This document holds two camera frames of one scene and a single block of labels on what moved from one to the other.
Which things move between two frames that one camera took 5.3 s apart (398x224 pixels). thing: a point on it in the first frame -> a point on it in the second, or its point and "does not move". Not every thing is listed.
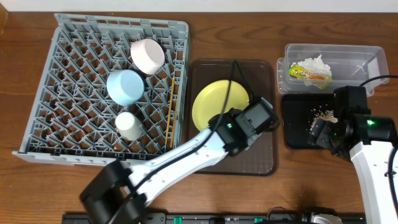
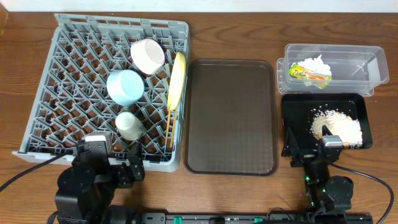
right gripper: (319, 134) -> (308, 156)
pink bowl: (148, 55) does not move
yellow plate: (210, 101) -> (177, 81)
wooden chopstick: (174, 121) does not move
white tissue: (316, 65) does not move
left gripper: (265, 125) -> (123, 168)
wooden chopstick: (170, 109) does not move
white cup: (128, 126) does not move
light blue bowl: (125, 87) does not move
